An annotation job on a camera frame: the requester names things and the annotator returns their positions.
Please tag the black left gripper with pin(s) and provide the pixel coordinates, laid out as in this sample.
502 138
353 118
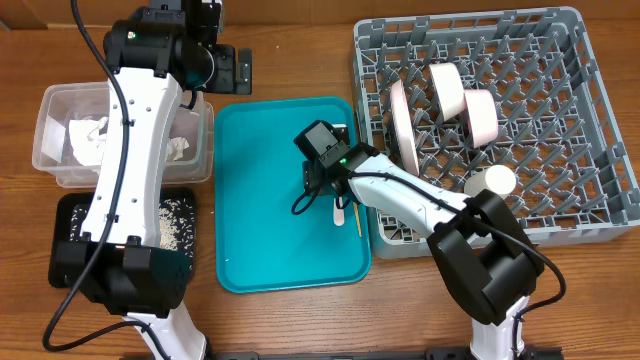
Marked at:
231 81

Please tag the white cup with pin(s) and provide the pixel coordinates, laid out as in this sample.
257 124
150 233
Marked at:
497 178

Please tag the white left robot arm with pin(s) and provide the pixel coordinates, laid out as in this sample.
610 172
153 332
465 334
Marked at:
162 51

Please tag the clear plastic bin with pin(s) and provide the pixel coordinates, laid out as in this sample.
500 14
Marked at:
61 103

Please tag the spilled rice and peanuts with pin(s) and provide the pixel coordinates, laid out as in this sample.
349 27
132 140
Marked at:
178 224

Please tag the wooden chopstick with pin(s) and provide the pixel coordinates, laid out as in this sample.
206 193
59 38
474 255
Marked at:
357 219

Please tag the small pink plate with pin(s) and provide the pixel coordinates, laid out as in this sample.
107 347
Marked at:
481 115

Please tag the large pink plate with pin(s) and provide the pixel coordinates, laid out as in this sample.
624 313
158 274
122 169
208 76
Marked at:
403 128

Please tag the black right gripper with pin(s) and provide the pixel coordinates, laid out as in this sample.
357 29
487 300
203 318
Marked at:
320 178

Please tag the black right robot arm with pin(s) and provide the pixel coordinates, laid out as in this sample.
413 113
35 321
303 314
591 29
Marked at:
487 262

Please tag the teal plastic tray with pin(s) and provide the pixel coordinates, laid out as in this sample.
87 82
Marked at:
260 245

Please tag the white plastic fork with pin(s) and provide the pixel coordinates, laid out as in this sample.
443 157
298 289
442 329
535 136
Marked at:
338 212

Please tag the black tray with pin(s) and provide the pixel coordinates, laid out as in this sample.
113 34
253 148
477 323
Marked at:
70 213

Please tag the white bowl with peanuts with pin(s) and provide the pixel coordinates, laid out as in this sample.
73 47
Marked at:
448 88

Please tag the grey dishwasher rack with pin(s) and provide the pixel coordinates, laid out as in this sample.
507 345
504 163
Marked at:
557 131

